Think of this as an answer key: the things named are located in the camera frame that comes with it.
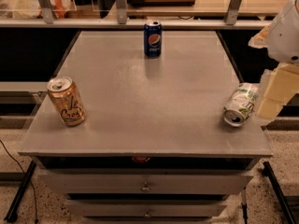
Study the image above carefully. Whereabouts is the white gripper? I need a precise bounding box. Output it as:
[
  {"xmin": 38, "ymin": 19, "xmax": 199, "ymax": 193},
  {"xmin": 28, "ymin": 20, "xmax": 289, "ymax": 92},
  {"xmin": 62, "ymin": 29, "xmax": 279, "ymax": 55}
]
[{"xmin": 248, "ymin": 0, "xmax": 299, "ymax": 119}]

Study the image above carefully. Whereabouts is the green white tipped can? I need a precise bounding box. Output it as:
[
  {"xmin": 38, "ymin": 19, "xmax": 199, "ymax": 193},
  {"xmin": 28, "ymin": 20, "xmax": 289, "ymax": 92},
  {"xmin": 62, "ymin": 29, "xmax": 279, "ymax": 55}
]
[{"xmin": 223, "ymin": 82, "xmax": 258, "ymax": 128}]

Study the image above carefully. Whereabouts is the blue Pepsi can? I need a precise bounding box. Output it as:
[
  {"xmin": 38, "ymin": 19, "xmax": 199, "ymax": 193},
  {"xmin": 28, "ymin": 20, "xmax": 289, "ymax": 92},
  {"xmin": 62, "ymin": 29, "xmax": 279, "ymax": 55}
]
[{"xmin": 144, "ymin": 21, "xmax": 162, "ymax": 58}]

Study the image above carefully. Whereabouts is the orange LaCroix can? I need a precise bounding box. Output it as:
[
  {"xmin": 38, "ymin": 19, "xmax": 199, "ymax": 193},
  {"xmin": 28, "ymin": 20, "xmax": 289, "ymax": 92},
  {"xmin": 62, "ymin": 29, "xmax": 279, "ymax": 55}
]
[{"xmin": 47, "ymin": 77, "xmax": 86, "ymax": 126}]

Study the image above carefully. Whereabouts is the upper drawer with knob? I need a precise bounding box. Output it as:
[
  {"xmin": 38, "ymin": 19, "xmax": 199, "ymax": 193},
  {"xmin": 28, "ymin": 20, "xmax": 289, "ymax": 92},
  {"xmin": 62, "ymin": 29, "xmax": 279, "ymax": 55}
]
[{"xmin": 39, "ymin": 172, "xmax": 252, "ymax": 195}]

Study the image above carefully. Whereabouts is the drawer with knob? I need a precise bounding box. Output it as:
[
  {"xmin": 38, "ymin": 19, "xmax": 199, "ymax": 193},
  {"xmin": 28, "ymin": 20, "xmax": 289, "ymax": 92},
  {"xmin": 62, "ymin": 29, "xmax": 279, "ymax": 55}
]
[
  {"xmin": 65, "ymin": 200, "xmax": 226, "ymax": 217},
  {"xmin": 39, "ymin": 172, "xmax": 252, "ymax": 195}
]

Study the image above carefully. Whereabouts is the grey drawer cabinet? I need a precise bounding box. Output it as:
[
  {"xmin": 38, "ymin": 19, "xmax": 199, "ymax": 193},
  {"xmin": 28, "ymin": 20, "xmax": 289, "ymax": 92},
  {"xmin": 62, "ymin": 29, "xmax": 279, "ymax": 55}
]
[{"xmin": 21, "ymin": 31, "xmax": 272, "ymax": 224}]

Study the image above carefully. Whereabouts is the lower drawer with knob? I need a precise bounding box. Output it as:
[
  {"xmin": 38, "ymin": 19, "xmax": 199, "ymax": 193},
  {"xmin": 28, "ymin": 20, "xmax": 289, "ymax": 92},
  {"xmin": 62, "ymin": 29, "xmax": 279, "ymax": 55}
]
[{"xmin": 65, "ymin": 200, "xmax": 226, "ymax": 217}]

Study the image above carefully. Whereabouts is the orange white plastic bag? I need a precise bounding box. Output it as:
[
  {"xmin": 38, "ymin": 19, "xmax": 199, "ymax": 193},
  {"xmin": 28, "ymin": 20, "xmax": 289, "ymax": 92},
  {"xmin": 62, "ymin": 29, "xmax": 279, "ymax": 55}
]
[{"xmin": 0, "ymin": 0, "xmax": 75, "ymax": 20}]

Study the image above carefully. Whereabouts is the right metal shelf bracket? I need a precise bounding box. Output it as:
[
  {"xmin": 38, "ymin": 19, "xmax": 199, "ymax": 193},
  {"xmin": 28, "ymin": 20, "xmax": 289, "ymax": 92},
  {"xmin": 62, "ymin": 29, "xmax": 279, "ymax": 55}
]
[{"xmin": 224, "ymin": 0, "xmax": 242, "ymax": 25}]

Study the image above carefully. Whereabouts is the metal shelf bracket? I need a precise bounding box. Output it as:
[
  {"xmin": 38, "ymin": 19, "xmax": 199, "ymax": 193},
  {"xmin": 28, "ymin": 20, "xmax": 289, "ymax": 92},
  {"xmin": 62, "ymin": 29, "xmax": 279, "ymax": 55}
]
[
  {"xmin": 115, "ymin": 0, "xmax": 127, "ymax": 24},
  {"xmin": 38, "ymin": 0, "xmax": 55, "ymax": 24},
  {"xmin": 224, "ymin": 0, "xmax": 242, "ymax": 25}
]

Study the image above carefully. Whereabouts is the black right floor rail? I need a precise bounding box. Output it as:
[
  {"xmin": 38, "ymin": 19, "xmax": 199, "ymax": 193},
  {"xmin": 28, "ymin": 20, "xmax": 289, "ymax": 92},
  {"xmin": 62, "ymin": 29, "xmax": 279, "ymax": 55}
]
[{"xmin": 263, "ymin": 161, "xmax": 299, "ymax": 224}]

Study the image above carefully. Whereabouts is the black floor rail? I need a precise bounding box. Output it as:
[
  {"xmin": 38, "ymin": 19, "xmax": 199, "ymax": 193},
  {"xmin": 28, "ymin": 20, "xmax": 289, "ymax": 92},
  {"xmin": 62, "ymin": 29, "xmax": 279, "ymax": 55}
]
[
  {"xmin": 263, "ymin": 161, "xmax": 299, "ymax": 224},
  {"xmin": 1, "ymin": 161, "xmax": 36, "ymax": 223}
]

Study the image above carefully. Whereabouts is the middle metal shelf bracket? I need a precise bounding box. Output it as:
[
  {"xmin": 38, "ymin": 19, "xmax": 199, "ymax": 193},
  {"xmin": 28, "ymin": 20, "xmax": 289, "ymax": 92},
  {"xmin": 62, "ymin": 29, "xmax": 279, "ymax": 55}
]
[{"xmin": 115, "ymin": 0, "xmax": 127, "ymax": 24}]

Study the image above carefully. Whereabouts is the left metal shelf bracket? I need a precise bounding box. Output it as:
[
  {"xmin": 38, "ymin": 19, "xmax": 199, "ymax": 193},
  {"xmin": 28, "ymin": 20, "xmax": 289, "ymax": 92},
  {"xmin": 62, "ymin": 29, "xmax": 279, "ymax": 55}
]
[{"xmin": 38, "ymin": 0, "xmax": 55, "ymax": 24}]

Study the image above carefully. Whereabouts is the black floor cable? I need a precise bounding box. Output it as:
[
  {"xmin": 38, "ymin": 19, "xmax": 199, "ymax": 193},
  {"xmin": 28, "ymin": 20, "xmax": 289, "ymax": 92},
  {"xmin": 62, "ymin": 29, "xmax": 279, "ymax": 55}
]
[{"xmin": 0, "ymin": 139, "xmax": 39, "ymax": 224}]

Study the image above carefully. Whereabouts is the black left floor rail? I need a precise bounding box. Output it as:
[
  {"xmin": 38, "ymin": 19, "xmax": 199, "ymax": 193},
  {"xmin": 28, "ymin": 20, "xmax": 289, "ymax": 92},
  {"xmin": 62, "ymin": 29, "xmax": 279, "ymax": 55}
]
[{"xmin": 1, "ymin": 161, "xmax": 36, "ymax": 223}]

